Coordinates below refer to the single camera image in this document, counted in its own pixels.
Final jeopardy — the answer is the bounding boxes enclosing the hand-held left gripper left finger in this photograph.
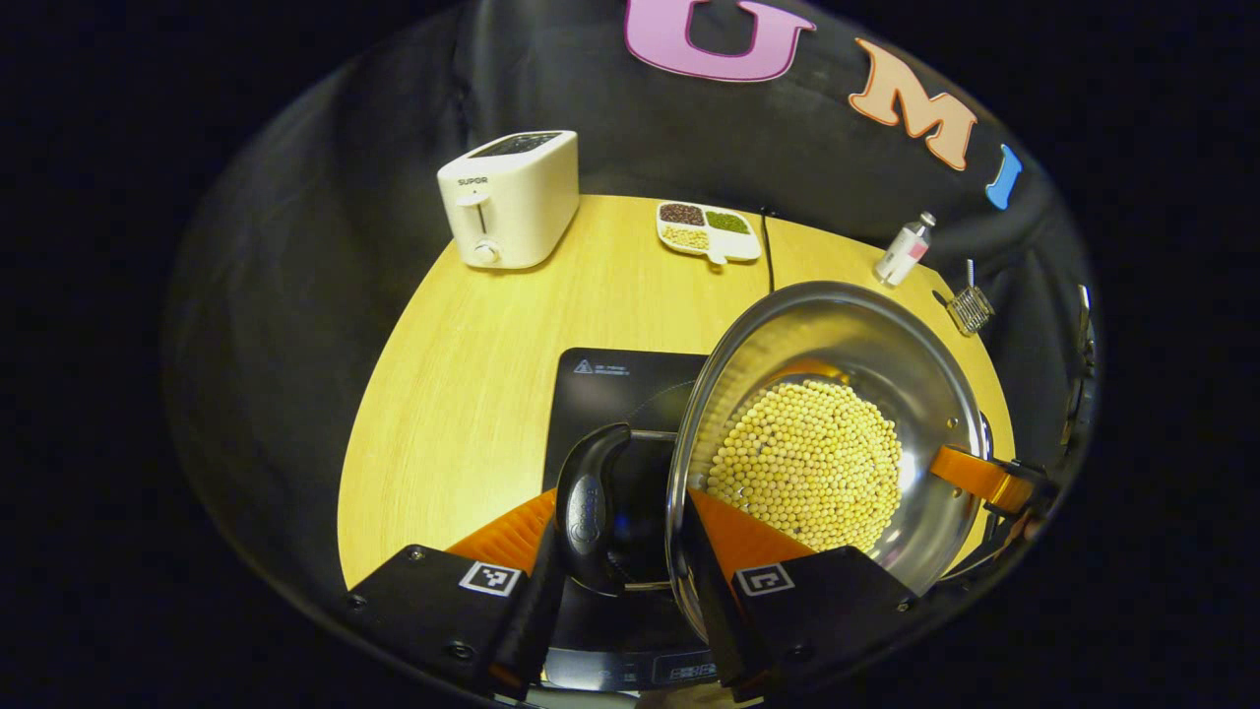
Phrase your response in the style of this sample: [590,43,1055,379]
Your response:
[345,487,569,698]

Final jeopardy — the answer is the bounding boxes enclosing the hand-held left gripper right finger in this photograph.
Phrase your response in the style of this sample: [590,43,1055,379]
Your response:
[677,487,923,704]

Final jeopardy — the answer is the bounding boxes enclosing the stainless steel pot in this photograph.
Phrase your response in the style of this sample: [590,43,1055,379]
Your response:
[556,281,995,641]

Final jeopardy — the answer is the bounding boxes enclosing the black induction cooktop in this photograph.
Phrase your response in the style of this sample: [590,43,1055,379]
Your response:
[539,347,720,690]

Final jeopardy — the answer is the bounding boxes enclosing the pile of soybeans in pot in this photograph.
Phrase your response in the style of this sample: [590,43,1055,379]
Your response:
[707,379,905,554]

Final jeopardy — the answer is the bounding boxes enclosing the clear glass cup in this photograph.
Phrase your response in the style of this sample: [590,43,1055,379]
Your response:
[945,281,995,338]

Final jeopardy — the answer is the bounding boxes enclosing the small clear bottle pink label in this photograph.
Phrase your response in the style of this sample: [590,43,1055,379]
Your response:
[874,212,937,289]

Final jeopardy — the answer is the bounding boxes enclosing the white divided dish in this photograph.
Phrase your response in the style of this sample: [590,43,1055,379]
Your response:
[657,201,763,267]

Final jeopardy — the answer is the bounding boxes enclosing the white toaster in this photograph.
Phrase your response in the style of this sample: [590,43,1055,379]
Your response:
[437,130,580,271]

